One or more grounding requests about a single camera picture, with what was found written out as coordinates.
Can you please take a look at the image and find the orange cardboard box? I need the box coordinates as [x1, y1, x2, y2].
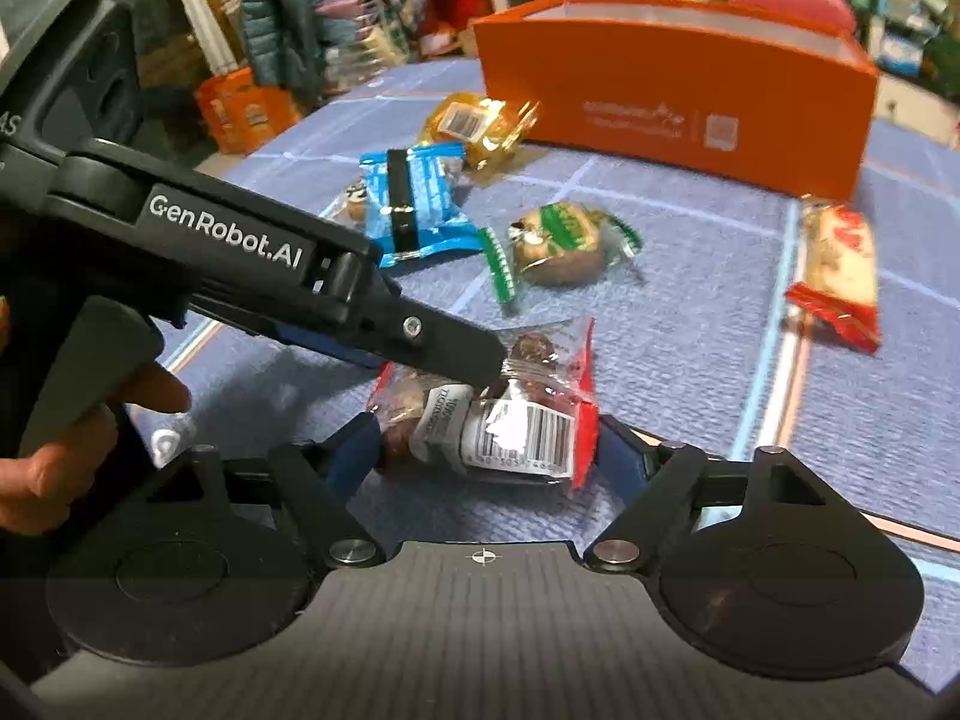
[472, 0, 880, 203]

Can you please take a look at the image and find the green white snack packet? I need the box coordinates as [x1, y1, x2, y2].
[480, 202, 644, 308]

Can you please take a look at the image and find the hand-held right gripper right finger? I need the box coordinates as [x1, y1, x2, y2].
[585, 416, 826, 571]

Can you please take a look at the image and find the teal puffer jacket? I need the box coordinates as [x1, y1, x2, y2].
[240, 0, 361, 110]

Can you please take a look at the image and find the pink case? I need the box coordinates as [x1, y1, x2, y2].
[731, 0, 857, 35]

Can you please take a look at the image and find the yellow snack packet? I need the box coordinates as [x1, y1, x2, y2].
[418, 92, 541, 175]

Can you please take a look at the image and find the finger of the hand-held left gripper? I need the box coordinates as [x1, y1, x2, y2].
[259, 317, 392, 371]
[326, 253, 512, 392]

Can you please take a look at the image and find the small white plastic piece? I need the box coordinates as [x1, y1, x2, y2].
[150, 427, 200, 466]

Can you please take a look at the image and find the blue snack packet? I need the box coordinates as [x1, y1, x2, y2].
[358, 142, 485, 269]

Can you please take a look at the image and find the pile of packed goods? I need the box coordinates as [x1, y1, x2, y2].
[322, 0, 422, 91]

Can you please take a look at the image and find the orange carton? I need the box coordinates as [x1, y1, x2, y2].
[195, 67, 305, 156]

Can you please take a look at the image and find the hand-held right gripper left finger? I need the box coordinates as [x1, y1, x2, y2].
[146, 412, 391, 567]

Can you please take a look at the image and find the red white snack packet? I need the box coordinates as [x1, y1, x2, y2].
[784, 199, 883, 355]

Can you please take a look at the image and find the blue checked cloth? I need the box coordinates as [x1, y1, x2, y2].
[124, 56, 960, 691]

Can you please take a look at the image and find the person's left hand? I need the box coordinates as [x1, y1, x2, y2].
[0, 361, 191, 539]

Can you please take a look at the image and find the small brown pastry packet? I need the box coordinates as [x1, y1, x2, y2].
[322, 176, 372, 224]

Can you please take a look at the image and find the clear red-trimmed snack packet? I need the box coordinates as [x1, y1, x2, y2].
[365, 317, 601, 492]

